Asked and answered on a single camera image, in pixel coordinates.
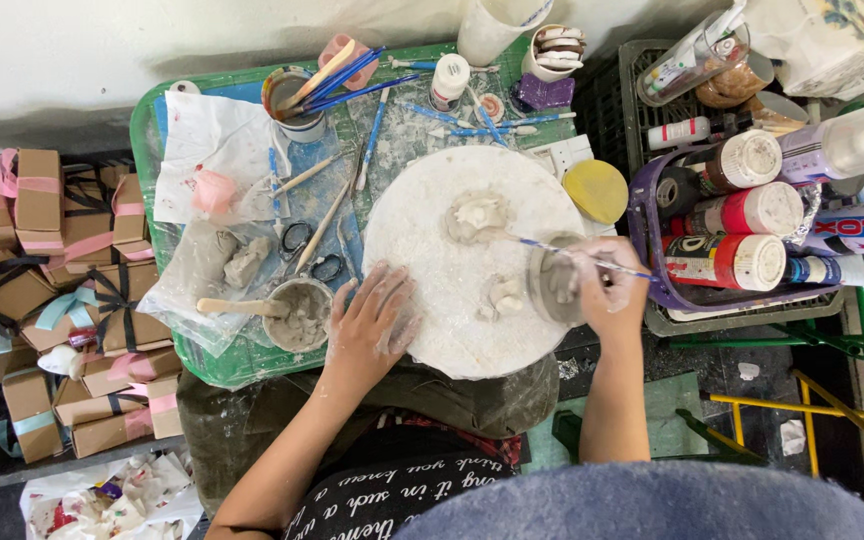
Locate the person's left hand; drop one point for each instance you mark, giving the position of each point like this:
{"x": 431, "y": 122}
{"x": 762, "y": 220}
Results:
{"x": 364, "y": 330}

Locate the person's right hand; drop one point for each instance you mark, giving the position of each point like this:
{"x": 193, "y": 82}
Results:
{"x": 616, "y": 300}

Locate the person's right fingers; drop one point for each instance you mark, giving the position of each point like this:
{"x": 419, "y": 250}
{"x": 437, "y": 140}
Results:
{"x": 597, "y": 274}

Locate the clay smeared grey jar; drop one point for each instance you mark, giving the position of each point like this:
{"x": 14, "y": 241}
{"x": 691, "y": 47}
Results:
{"x": 552, "y": 289}

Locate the purple plastic basket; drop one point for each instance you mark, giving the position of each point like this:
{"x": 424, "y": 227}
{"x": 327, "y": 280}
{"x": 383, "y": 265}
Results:
{"x": 646, "y": 247}

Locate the yellow round lid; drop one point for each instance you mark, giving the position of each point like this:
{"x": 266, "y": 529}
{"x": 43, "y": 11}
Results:
{"x": 595, "y": 191}

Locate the small grey clay figure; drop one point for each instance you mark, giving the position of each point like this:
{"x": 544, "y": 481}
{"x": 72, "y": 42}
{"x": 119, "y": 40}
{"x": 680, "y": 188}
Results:
{"x": 505, "y": 298}

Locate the black tape roll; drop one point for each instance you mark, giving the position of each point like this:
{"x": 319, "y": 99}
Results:
{"x": 676, "y": 191}

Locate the white flat box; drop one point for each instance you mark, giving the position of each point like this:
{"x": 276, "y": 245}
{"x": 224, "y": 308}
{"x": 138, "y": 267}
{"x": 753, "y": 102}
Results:
{"x": 559, "y": 154}

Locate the red black bottle white cap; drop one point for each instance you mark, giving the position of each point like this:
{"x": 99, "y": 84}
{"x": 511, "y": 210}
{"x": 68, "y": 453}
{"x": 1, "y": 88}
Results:
{"x": 724, "y": 262}

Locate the grey clay flower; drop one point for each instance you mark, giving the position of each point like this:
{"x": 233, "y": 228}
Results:
{"x": 477, "y": 216}

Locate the round white work board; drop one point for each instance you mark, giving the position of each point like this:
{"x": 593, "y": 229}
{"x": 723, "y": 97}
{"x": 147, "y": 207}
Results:
{"x": 439, "y": 300}

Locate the black plastic crate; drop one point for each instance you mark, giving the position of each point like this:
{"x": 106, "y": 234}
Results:
{"x": 604, "y": 112}

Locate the red paint bottle white cap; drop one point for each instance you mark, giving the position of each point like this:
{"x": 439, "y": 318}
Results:
{"x": 747, "y": 211}

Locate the green plastic stool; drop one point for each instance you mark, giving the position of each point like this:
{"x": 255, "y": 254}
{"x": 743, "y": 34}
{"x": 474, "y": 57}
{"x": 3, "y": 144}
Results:
{"x": 672, "y": 420}

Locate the white glue tube black cap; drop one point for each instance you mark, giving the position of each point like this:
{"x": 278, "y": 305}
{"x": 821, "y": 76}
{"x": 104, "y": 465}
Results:
{"x": 687, "y": 132}

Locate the white paper scrap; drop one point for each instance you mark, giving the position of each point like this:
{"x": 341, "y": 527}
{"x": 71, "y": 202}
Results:
{"x": 793, "y": 436}
{"x": 748, "y": 371}

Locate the brown bottle white cap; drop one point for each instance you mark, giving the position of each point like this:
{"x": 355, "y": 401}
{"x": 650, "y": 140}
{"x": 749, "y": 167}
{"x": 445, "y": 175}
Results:
{"x": 743, "y": 161}

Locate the purple square holder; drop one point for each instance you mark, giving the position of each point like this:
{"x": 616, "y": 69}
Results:
{"x": 544, "y": 91}

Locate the small round clay disc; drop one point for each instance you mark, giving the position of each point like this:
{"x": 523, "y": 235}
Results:
{"x": 492, "y": 107}

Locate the white cup of clay discs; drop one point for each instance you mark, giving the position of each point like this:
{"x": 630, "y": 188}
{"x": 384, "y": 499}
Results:
{"x": 552, "y": 54}

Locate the clear plastic jar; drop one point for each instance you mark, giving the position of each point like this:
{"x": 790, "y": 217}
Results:
{"x": 683, "y": 64}

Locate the blue white tube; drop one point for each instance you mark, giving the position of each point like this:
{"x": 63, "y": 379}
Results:
{"x": 829, "y": 271}

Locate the brown glazed bowl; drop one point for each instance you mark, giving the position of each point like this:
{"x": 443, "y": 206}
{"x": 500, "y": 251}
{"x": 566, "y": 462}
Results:
{"x": 736, "y": 82}

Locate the blue fleece top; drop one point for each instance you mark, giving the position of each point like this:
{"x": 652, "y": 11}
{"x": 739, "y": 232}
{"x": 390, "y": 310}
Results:
{"x": 642, "y": 506}

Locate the small white paint bottle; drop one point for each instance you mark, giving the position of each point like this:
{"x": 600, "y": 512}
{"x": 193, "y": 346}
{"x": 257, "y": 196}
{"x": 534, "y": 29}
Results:
{"x": 448, "y": 82}

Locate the tall white plastic cup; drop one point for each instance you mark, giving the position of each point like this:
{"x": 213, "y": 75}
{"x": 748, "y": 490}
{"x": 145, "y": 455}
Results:
{"x": 496, "y": 30}

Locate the white red blue glue bottle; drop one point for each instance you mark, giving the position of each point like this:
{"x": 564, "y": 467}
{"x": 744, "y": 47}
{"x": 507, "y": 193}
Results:
{"x": 863, "y": 225}

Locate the long wooden modelling tool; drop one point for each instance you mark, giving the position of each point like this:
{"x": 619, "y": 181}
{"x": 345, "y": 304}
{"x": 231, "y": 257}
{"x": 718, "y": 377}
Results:
{"x": 321, "y": 229}

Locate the large lavender white bottle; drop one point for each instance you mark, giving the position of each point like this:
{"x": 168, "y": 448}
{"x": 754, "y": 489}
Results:
{"x": 844, "y": 142}

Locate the black shirt white script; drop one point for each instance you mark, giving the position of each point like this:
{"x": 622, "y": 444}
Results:
{"x": 402, "y": 495}

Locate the bowl of grey clay slip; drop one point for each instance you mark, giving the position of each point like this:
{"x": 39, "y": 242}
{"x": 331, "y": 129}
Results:
{"x": 301, "y": 319}

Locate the short wooden modelling tool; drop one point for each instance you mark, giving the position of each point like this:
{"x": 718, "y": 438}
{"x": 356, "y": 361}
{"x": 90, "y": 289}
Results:
{"x": 304, "y": 175}

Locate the pink plastic mould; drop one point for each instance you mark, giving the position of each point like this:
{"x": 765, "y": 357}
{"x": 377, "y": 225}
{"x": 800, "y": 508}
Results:
{"x": 349, "y": 64}

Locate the white plastic bag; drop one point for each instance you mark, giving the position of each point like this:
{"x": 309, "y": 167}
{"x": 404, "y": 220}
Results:
{"x": 829, "y": 45}

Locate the clay smeared brush cup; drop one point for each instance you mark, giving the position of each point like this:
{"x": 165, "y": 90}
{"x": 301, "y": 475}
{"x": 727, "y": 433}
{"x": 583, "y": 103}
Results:
{"x": 301, "y": 124}

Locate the wooden spatula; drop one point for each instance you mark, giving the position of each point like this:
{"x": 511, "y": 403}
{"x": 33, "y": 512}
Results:
{"x": 319, "y": 73}

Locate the grey clay lump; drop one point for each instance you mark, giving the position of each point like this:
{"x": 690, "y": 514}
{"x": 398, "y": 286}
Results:
{"x": 246, "y": 261}

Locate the green plastic tray table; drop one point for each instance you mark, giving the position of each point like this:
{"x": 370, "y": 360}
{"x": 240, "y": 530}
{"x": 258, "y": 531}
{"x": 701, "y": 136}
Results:
{"x": 252, "y": 360}

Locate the wooden stirring stick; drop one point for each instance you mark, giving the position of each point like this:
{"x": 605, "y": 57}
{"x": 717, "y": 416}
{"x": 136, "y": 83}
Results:
{"x": 237, "y": 306}

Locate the olive clay stained apron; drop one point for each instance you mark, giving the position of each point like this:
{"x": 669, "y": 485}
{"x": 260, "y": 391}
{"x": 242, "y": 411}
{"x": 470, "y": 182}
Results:
{"x": 252, "y": 427}

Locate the clear plastic bag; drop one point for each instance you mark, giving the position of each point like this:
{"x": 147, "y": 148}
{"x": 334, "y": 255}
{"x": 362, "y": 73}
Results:
{"x": 192, "y": 292}

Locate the white paper sheet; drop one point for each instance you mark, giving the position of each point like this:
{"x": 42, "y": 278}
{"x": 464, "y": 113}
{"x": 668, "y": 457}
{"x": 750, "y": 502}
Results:
{"x": 207, "y": 142}

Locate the white tape roll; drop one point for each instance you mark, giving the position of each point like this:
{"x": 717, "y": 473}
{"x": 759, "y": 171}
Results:
{"x": 184, "y": 87}

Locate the white bag of scraps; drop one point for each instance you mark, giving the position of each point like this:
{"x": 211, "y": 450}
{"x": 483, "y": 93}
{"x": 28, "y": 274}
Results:
{"x": 117, "y": 499}

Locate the heap of ribboned kraft boxes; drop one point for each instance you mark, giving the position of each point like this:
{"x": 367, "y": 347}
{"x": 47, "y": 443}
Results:
{"x": 64, "y": 300}

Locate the yellow metal frame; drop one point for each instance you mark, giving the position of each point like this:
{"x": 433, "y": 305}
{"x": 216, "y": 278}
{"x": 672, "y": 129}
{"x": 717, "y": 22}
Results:
{"x": 807, "y": 411}

